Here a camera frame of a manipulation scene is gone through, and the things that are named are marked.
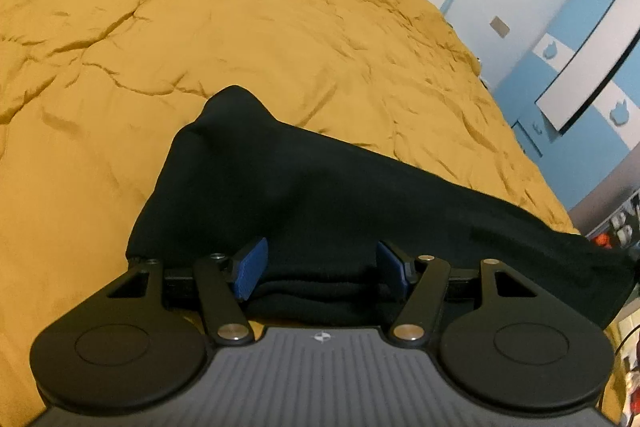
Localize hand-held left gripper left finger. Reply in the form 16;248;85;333
90;237;269;345

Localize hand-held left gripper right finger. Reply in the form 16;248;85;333
376;241;551;345

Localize black pants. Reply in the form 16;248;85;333
125;84;636;330

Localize blue and white wardrobe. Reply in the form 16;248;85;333
492;0;640;214

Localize grey storage shelf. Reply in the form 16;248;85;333
584;188;640;254

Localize yellow bedspread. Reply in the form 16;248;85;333
0;0;626;427

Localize white wardrobe panel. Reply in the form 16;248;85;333
535;0;640;136

